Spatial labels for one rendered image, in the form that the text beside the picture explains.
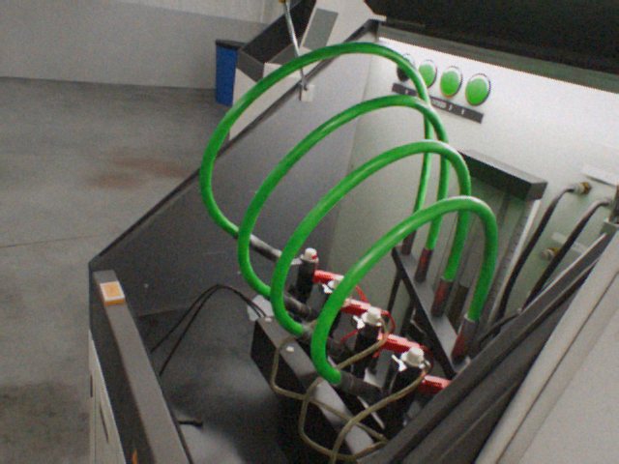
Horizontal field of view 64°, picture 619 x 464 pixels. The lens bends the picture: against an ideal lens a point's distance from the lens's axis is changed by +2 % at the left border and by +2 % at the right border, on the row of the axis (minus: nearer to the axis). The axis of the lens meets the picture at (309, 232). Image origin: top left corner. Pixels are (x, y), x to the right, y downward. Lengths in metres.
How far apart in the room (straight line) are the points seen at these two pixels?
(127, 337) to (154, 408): 0.15
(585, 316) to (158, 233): 0.74
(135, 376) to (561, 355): 0.54
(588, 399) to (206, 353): 0.68
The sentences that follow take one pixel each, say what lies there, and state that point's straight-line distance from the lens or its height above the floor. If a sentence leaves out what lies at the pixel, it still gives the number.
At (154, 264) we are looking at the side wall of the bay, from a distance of 1.02.
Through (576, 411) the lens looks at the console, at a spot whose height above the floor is 1.19.
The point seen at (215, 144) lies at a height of 1.30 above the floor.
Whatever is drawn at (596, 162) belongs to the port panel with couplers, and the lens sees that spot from 0.75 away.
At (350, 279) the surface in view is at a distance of 0.44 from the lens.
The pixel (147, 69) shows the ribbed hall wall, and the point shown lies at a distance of 7.43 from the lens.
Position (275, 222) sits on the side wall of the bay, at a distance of 1.08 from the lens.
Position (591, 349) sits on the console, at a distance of 0.49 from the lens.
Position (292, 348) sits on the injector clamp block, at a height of 0.98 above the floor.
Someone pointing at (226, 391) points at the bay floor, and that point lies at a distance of 0.91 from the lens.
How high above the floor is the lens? 1.47
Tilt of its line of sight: 25 degrees down
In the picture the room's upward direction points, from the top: 11 degrees clockwise
